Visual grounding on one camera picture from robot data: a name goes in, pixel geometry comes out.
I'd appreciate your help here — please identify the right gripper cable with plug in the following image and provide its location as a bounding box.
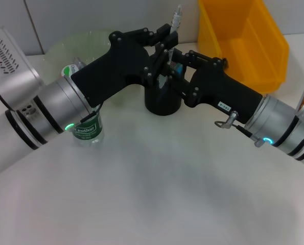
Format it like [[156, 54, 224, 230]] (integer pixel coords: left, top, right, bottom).
[[214, 111, 266, 148]]

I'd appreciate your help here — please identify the black mesh pen holder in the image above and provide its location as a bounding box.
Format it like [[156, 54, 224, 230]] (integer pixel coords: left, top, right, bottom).
[[144, 60, 183, 116]]

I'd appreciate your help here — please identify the clear plastic water bottle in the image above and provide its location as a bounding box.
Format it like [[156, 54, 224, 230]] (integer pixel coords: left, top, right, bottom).
[[61, 63, 104, 148]]

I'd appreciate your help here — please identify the yellow plastic bin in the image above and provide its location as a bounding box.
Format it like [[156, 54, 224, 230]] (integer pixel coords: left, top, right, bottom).
[[197, 0, 290, 94]]

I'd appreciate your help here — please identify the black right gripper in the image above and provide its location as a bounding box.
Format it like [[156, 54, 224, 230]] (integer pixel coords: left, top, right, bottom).
[[167, 50, 264, 123]]

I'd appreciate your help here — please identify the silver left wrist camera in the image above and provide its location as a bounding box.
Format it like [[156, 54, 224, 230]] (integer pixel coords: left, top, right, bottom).
[[0, 27, 46, 112]]

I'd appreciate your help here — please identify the grey mechanical pen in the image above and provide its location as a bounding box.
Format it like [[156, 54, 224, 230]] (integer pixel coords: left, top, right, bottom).
[[166, 4, 183, 64]]

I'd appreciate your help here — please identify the green glass fruit plate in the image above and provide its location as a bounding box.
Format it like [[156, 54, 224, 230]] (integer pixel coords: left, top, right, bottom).
[[43, 30, 145, 113]]

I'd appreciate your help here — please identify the clear plastic ruler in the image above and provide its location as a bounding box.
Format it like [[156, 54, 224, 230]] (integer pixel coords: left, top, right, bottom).
[[156, 60, 179, 89]]

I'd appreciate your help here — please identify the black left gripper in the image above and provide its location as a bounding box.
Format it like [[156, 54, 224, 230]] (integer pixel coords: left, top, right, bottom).
[[71, 23, 180, 108]]

